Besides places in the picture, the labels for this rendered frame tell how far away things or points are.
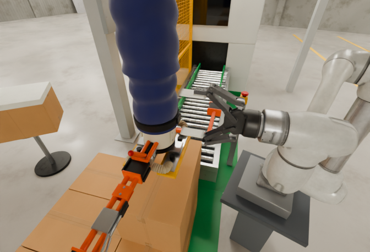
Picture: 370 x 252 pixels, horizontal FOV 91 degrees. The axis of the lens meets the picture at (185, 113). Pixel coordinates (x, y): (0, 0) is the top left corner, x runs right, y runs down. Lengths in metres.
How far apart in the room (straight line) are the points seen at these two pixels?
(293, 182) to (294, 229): 0.78
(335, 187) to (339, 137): 0.71
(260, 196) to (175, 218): 0.55
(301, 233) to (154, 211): 0.83
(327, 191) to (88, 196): 1.56
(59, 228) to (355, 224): 2.55
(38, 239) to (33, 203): 1.00
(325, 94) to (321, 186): 0.56
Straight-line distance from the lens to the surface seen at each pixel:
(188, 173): 1.16
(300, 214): 1.43
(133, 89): 0.77
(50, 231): 1.69
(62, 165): 2.82
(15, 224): 2.61
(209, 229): 2.04
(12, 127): 2.37
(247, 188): 1.29
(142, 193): 1.12
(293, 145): 0.51
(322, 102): 0.78
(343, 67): 0.90
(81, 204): 1.70
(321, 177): 1.18
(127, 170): 0.83
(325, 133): 0.51
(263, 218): 1.33
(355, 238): 2.53
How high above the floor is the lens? 1.89
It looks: 36 degrees down
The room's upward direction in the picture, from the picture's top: straight up
